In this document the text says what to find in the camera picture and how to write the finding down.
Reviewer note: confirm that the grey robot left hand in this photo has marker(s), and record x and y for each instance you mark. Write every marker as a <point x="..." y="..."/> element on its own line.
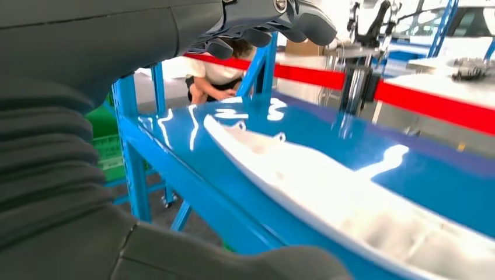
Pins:
<point x="116" y="34"/>

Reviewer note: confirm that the blue metal shelf rack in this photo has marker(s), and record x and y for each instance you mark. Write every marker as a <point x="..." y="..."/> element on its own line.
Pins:
<point x="425" y="181"/>

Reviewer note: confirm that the person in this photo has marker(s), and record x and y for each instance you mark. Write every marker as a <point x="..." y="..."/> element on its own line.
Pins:
<point x="216" y="71"/>

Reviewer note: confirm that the green plastic crate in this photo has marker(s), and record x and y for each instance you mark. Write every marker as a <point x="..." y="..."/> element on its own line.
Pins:
<point x="104" y="147"/>

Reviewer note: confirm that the red barrier belt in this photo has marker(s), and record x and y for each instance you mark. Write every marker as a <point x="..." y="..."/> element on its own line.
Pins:
<point x="425" y="104"/>

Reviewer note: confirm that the white table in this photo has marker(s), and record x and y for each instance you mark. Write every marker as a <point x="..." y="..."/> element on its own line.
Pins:
<point x="437" y="90"/>

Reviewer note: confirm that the black stanchion post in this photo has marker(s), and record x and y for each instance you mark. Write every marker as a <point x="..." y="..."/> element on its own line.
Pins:
<point x="357" y="90"/>

